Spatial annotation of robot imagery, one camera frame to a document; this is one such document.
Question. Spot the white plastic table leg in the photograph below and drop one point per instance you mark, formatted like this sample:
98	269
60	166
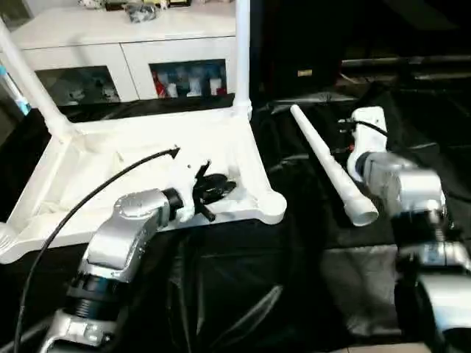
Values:
331	165
242	51
33	88

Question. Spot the grey crumpled object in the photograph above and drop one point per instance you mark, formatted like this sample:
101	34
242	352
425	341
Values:
141	11

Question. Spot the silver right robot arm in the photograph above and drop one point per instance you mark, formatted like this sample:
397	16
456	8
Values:
412	198

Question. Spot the black work mat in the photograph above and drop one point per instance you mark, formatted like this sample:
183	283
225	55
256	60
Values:
294	294

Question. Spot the white glass-door cabinet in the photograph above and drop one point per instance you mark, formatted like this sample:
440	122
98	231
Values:
132	37

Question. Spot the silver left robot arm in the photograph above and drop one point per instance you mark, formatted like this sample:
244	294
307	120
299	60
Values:
121	235

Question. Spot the grey curtain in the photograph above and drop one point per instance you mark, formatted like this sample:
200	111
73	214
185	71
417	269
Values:
11	92

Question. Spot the black case with yellow label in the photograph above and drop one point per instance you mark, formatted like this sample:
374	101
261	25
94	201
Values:
368	37

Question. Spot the white upturned plastic table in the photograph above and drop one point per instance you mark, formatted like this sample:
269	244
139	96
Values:
110	162

